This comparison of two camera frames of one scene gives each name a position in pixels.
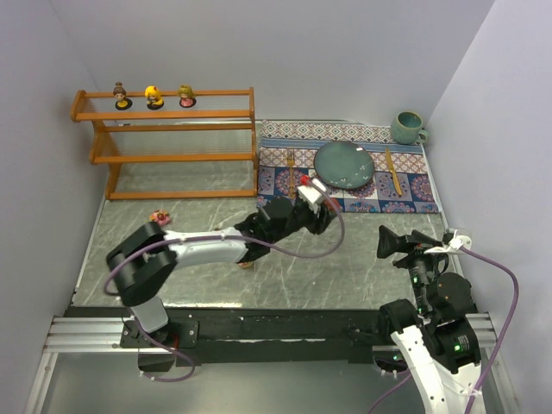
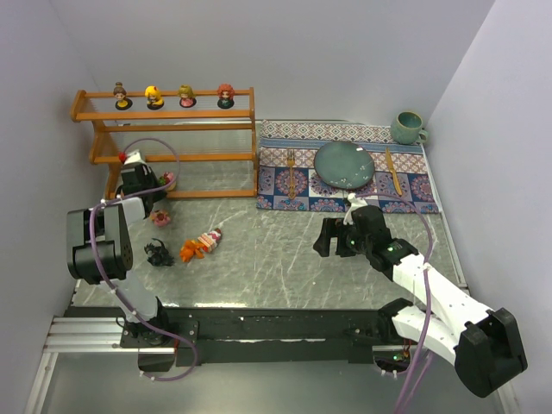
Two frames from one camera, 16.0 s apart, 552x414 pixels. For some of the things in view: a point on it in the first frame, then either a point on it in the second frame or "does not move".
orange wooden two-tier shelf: [174, 156] does not move
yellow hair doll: [153, 97] does not move
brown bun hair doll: [122, 103] does not move
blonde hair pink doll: [187, 97] does not move
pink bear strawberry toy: [245, 265] → [167, 178]
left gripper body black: [319, 216] → [152, 188]
